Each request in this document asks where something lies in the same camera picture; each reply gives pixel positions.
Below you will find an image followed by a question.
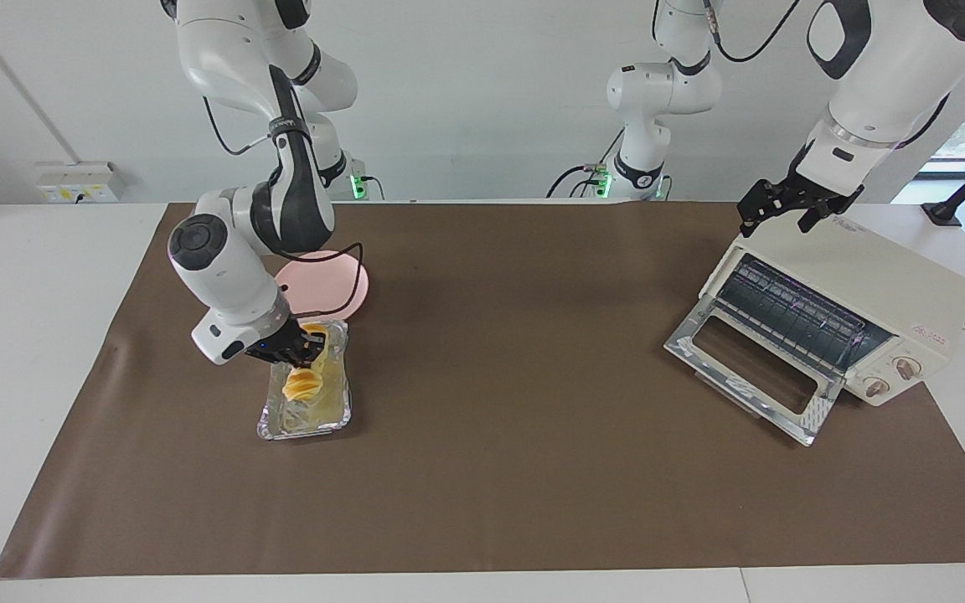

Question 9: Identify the sliced yellow bread loaf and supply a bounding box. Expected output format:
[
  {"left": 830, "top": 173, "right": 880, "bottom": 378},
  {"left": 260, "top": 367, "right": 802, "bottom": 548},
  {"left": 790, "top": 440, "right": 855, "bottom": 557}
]
[{"left": 281, "top": 322, "right": 331, "bottom": 405}]

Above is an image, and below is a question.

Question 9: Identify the glass oven door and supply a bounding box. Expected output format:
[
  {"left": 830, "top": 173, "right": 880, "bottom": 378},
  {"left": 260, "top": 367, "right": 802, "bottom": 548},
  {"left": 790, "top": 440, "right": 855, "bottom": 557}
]
[{"left": 664, "top": 295, "right": 848, "bottom": 447}]

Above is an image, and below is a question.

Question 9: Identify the pink plate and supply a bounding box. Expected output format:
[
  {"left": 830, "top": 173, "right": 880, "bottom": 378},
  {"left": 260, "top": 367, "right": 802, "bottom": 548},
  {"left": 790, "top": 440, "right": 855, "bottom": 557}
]
[{"left": 275, "top": 250, "right": 370, "bottom": 322}]

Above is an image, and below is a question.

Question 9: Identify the aluminium foil tray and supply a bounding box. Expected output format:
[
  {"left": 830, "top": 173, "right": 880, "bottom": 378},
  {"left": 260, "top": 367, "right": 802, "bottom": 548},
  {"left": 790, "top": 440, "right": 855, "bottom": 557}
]
[{"left": 256, "top": 318, "right": 353, "bottom": 442}]

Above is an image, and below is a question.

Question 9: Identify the brown table mat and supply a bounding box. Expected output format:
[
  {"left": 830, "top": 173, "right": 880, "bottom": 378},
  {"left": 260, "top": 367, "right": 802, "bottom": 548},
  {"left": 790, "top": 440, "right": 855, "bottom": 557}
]
[{"left": 0, "top": 201, "right": 965, "bottom": 580}]

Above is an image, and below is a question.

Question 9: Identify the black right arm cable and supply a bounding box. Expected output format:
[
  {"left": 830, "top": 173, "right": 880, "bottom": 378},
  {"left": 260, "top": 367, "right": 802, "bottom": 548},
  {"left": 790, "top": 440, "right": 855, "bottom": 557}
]
[{"left": 202, "top": 94, "right": 364, "bottom": 294}]

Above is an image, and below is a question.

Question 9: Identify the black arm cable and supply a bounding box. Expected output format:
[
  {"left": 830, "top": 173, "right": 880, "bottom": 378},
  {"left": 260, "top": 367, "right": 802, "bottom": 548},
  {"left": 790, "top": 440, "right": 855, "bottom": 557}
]
[
  {"left": 703, "top": 0, "right": 802, "bottom": 64},
  {"left": 202, "top": 94, "right": 364, "bottom": 294}
]

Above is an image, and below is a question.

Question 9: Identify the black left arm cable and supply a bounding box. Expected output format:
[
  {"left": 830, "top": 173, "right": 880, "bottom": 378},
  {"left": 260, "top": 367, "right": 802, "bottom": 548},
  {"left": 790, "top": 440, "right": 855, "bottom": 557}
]
[{"left": 703, "top": 0, "right": 802, "bottom": 64}]

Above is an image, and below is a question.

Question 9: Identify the black left base cable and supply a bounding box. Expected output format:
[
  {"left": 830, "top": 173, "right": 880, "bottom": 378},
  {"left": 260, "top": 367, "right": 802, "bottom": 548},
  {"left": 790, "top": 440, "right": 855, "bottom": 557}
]
[{"left": 545, "top": 126, "right": 626, "bottom": 199}]

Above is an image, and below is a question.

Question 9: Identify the white wall socket box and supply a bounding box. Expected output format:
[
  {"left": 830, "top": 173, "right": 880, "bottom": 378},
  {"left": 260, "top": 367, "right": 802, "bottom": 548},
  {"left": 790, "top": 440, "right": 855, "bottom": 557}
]
[{"left": 34, "top": 162, "right": 125, "bottom": 204}]

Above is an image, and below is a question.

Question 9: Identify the white toaster oven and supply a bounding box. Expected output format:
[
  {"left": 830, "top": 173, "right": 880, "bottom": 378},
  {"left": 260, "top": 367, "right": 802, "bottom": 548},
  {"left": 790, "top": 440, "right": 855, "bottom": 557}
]
[{"left": 699, "top": 209, "right": 965, "bottom": 409}]

